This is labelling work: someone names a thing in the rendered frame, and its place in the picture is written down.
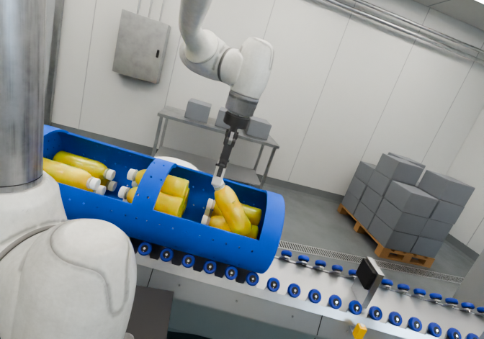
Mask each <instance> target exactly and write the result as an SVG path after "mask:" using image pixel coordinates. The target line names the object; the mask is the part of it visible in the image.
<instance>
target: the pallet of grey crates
mask: <svg viewBox="0 0 484 339"><path fill-rule="evenodd" d="M425 167H426V166H425V165H424V164H422V163H419V162H417V161H414V160H412V159H410V158H407V157H404V156H401V155H397V154H394V153H390V152H389V153H388V154H384V153H383V154H382V155H381V157H380V160H379V162H378V164H377V165H374V164H371V163H366V162H363V161H360V162H359V165H358V167H357V169H356V172H355V174H354V176H353V178H352V180H351V183H350V184H349V188H348V190H347V191H346V194H345V196H344V198H343V201H342V203H340V205H339V208H338V209H337V211H338V212H339V213H340V214H345V215H349V216H352V217H353V218H354V219H355V220H356V221H357V222H356V224H355V226H354V228H353V229H354V230H355V231H356V232H358V233H361V234H365V235H370V236H371V238H372V239H373V240H374V241H375V242H376V243H377V244H378V246H377V248H376V249H375V254H376V255H377V256H378V257H379V258H385V259H389V260H393V261H400V262H404V263H409V264H413V265H417V266H423V267H427V268H430V267H431V265H432V263H433V262H434V260H435V256H436V255H437V253H438V252H439V249H440V248H441V246H442V245H443V243H444V242H443V241H444V240H445V238H446V236H447V235H448V233H449V231H450V230H451V229H452V226H453V225H454V224H455V223H456V221H457V220H458V218H459V216H460V215H461V213H462V211H463V209H464V208H465V205H466V203H467V202H468V200H469V198H470V197H471V195H472V193H473V192H474V190H475V187H472V186H470V185H468V184H465V183H463V182H461V181H459V180H457V179H455V178H452V177H451V176H446V175H444V174H440V173H437V172H433V171H430V170H426V172H425V174H424V175H423V177H422V179H421V181H420V182H418V180H419V178H420V176H421V174H422V173H423V171H424V169H425ZM390 253H395V254H397V255H392V254H390ZM412 257H413V258H418V260H416V259H412Z"/></svg>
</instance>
